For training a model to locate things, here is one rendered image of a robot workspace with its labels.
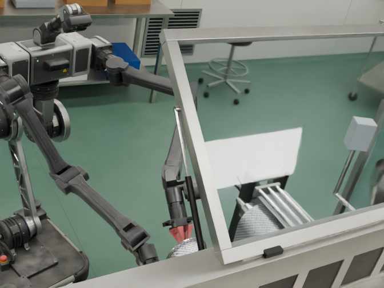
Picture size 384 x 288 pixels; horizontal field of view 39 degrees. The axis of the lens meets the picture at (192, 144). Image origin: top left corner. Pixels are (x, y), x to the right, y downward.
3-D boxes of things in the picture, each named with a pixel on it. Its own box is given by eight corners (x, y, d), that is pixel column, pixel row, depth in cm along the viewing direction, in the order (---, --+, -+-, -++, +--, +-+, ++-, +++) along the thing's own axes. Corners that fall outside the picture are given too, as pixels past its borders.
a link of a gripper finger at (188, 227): (170, 252, 178) (164, 224, 180) (188, 248, 182) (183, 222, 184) (179, 249, 173) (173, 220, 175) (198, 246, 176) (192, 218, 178)
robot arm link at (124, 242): (120, 239, 182) (140, 224, 186) (116, 248, 192) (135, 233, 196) (143, 267, 180) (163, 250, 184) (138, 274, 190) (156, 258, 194)
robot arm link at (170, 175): (165, 185, 191) (163, 169, 185) (197, 178, 193) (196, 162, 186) (171, 211, 183) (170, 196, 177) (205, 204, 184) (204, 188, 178)
